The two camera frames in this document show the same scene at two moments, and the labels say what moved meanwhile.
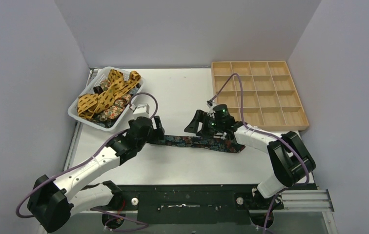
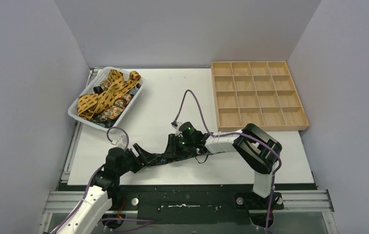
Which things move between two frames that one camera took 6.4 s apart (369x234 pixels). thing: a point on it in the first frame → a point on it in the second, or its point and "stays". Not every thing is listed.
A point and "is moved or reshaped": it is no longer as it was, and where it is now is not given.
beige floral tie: x=114 y=109 stays
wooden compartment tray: x=270 y=97 stays
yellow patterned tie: x=89 y=105 stays
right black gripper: x=202 y=116 → x=173 y=149
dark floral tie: x=229 y=145 is moved or reshaped
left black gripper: x=155 y=129 → x=132 y=155
